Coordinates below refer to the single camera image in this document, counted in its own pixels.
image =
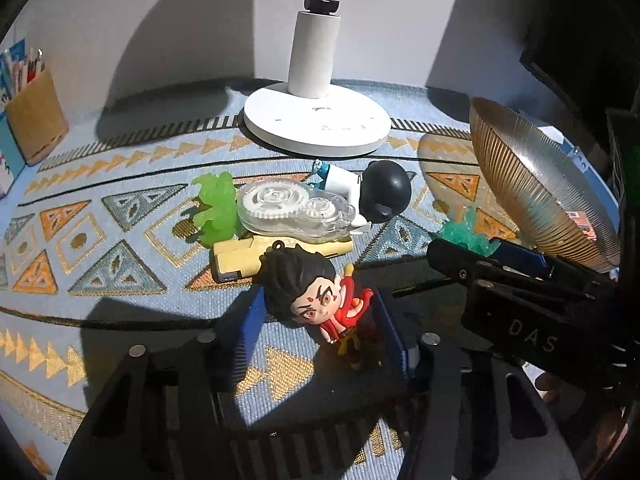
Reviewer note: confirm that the blue patterned woven mat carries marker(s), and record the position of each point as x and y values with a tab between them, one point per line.
150	270

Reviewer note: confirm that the black monitor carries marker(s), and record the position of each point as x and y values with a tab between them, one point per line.
575	35

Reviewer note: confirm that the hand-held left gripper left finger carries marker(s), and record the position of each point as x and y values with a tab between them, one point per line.
250	335

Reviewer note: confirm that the black-haired red figurine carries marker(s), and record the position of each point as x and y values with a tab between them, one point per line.
295	280

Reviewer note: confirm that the black round toy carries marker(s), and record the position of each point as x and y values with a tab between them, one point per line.
385	185

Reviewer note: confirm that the wooden pen holder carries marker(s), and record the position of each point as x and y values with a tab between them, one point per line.
37	120

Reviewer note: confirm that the green translucent toy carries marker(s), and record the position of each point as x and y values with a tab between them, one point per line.
217	205

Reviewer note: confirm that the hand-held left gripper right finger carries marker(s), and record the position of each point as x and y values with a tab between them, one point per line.
395	340

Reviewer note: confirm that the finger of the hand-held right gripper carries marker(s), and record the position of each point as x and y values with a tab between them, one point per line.
522	259
460	265

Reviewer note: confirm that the clear correction tape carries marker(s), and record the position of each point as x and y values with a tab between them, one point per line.
280	205

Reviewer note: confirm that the light blue perforated plate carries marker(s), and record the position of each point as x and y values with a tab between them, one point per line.
577	155

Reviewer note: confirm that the bunch of pens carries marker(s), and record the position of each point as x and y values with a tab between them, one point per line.
31	67

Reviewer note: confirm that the translucent teal crystal toy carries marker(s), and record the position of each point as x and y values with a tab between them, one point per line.
467	235

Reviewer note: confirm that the white desk lamp base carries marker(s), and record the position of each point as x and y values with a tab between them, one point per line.
310	60

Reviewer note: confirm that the light blue desk pad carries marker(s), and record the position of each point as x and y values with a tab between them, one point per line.
165	105

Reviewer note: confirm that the amber ribbed glass bowl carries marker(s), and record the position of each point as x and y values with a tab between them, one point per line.
525	175

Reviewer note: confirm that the white and blue small toy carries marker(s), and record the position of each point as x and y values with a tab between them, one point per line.
340	180

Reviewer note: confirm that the person's right hand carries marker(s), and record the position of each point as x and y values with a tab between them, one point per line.
551	389

